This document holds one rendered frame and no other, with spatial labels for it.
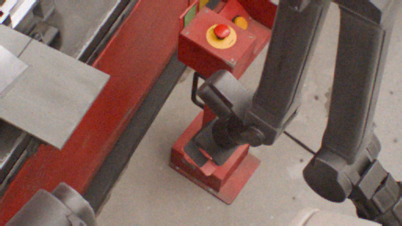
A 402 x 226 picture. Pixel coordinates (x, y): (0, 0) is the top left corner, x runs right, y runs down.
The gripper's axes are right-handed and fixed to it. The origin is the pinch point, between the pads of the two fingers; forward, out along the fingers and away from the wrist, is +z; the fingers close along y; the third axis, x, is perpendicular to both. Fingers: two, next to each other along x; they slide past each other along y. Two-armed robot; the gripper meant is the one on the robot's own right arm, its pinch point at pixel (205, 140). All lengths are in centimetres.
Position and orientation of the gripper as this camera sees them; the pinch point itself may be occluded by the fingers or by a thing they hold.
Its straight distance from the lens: 129.1
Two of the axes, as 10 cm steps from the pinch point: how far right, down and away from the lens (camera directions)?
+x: 6.7, 7.2, 1.6
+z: -4.0, 1.7, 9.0
